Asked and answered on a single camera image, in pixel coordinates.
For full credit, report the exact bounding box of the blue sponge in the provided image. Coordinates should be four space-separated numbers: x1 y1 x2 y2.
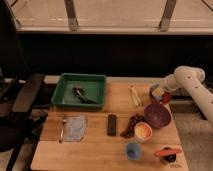
149 83 163 103

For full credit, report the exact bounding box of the black small container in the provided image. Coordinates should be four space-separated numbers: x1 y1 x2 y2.
159 147 177 165

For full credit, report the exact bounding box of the light blue cloth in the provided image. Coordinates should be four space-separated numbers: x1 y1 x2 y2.
65 115 87 142

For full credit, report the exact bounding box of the yellow cup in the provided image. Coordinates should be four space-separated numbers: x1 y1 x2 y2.
134 122 152 142

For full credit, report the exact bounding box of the small red bowl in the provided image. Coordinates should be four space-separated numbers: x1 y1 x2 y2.
149 89 173 106

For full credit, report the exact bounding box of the bunch of dark grapes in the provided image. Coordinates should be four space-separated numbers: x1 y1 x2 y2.
120 114 145 138

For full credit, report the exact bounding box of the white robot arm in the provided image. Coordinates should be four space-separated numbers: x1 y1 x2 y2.
159 66 213 127

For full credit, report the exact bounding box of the black rectangular block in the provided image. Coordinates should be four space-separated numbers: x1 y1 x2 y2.
107 114 117 136

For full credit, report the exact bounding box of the blue cup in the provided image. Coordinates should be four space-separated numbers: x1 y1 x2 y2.
125 142 142 160

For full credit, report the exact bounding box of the metal spoon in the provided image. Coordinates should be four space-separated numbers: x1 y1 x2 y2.
59 118 67 144

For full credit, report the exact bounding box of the purple bowl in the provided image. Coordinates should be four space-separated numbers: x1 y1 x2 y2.
144 103 171 128

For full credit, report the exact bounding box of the green plastic tray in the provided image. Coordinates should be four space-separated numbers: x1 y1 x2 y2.
51 73 106 110

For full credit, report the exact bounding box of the orange carrot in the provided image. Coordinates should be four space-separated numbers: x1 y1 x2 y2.
154 149 182 157

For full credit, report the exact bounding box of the black chair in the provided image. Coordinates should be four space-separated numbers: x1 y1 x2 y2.
0 73 46 171

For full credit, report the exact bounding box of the dark metal utensil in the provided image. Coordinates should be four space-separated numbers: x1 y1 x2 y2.
73 87 95 104

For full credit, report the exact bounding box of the pale yellow banana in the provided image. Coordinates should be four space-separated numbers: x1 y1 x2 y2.
130 85 142 106

